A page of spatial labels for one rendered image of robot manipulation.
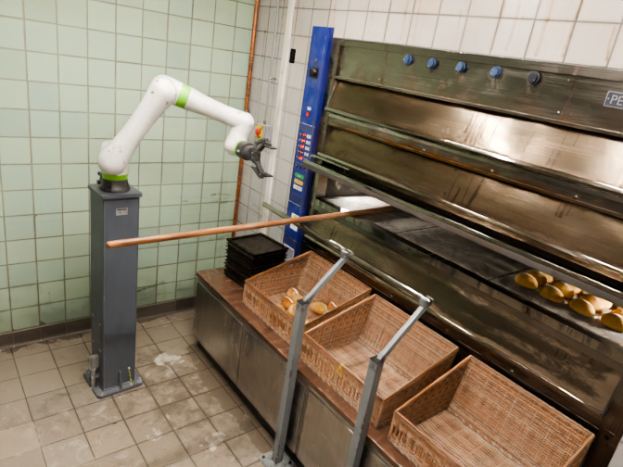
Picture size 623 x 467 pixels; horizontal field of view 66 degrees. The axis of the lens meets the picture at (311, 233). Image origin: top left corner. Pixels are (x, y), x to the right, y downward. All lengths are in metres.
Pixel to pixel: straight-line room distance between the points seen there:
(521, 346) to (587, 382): 0.27
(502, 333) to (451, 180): 0.71
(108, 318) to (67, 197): 0.84
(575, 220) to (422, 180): 0.71
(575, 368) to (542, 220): 0.58
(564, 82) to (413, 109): 0.70
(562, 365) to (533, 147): 0.85
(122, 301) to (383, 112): 1.73
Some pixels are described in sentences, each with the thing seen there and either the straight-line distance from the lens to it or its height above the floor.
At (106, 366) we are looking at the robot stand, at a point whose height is 0.18.
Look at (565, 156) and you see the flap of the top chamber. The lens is 2.03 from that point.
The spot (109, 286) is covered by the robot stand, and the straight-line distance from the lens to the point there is 2.79.
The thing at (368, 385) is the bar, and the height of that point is 0.84.
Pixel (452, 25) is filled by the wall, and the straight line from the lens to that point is 2.36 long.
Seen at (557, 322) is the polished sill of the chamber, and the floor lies 1.17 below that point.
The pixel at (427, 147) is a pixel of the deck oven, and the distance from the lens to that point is 2.36.
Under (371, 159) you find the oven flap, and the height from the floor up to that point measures 1.52.
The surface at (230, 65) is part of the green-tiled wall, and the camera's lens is 3.50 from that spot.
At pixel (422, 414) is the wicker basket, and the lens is 2.25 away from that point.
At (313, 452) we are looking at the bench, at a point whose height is 0.23.
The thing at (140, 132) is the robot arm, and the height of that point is 1.54.
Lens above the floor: 1.99
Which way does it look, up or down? 20 degrees down
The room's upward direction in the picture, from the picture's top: 9 degrees clockwise
